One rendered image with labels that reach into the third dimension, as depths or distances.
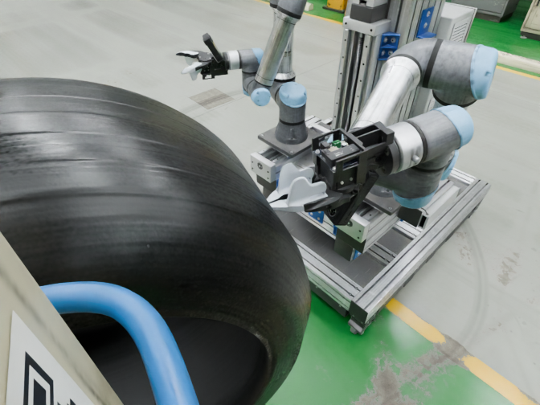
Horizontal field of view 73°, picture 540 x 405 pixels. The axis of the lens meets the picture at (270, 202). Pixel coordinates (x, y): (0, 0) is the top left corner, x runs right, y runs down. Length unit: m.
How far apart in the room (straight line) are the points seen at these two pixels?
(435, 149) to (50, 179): 0.53
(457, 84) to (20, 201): 0.91
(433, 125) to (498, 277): 1.79
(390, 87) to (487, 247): 1.73
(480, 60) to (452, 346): 1.35
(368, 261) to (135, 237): 1.65
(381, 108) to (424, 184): 0.21
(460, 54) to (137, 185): 0.84
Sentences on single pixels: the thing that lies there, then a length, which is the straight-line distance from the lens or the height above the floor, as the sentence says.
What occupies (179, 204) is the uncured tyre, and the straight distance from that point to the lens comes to 0.30.
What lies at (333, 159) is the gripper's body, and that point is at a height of 1.32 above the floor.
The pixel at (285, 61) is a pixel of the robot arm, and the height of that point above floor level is 1.03.
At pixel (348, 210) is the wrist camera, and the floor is 1.20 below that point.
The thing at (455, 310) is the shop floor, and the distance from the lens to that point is 2.11.
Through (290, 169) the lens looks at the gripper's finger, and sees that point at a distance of 0.55.
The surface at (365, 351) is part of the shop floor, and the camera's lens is 1.85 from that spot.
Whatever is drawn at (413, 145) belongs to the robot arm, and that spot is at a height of 1.31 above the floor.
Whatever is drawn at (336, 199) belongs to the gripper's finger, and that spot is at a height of 1.26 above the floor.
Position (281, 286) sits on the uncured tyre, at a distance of 0.38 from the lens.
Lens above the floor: 1.62
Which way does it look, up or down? 42 degrees down
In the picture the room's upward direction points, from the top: straight up
